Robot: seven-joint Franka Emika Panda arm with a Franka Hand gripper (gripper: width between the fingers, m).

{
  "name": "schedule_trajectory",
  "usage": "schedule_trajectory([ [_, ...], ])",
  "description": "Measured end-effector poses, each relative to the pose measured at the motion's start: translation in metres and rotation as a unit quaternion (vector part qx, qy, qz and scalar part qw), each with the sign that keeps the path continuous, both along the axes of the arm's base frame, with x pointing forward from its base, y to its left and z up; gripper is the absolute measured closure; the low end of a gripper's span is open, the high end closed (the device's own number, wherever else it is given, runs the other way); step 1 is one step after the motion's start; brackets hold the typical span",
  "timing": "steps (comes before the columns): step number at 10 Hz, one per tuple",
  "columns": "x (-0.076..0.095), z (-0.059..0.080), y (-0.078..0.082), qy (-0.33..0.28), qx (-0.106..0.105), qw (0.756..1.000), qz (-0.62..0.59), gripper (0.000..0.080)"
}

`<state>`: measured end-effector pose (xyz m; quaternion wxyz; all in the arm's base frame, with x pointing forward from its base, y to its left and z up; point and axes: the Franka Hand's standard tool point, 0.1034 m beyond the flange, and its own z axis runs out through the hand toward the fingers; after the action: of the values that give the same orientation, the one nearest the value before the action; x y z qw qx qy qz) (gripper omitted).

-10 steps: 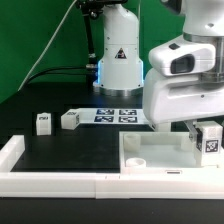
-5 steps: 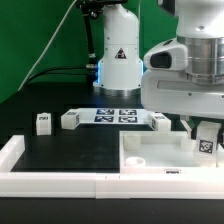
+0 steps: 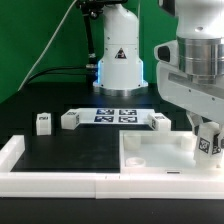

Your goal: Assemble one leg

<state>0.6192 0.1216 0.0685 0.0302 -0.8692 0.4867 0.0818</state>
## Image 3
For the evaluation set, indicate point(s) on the white marker sheet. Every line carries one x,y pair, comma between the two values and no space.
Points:
114,116

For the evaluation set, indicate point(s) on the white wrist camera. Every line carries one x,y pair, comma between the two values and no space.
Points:
167,52

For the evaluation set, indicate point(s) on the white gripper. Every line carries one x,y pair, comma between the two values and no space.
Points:
199,100

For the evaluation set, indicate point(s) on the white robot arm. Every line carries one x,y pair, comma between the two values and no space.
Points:
190,69

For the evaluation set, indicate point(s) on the white square tabletop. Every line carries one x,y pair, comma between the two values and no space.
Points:
159,152

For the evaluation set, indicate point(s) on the white U-shaped fence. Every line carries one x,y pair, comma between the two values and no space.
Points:
100,185

